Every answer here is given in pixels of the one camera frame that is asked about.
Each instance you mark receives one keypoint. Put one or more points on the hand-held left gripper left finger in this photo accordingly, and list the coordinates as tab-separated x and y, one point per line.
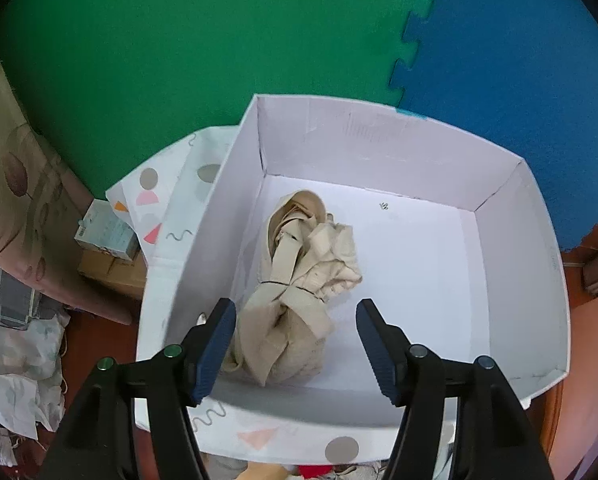
214	355

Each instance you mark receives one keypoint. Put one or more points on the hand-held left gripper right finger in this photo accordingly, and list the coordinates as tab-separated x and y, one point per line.
376	350

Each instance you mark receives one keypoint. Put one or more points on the beige underwear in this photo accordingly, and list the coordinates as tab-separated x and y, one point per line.
299	270

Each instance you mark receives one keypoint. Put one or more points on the brown cardboard box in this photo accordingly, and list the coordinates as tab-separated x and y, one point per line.
109	275

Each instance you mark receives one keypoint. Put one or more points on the small teal white carton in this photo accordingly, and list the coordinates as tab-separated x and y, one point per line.
104	232

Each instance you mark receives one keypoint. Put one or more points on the white cardboard storage box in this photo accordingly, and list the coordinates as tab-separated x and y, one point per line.
149	200

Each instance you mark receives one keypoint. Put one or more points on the white floral cloth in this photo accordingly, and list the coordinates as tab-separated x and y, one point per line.
19	360

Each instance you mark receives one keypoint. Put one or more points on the grey plaid cloth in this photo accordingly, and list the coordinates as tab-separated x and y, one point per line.
4	295

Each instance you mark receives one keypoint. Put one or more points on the pink floral rolled mattress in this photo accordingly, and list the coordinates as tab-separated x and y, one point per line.
29	185

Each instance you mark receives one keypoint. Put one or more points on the blue foam mat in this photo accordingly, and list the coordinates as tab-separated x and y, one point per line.
504	60

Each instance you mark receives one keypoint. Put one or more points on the green foam mat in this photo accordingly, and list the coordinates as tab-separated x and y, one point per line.
204	35

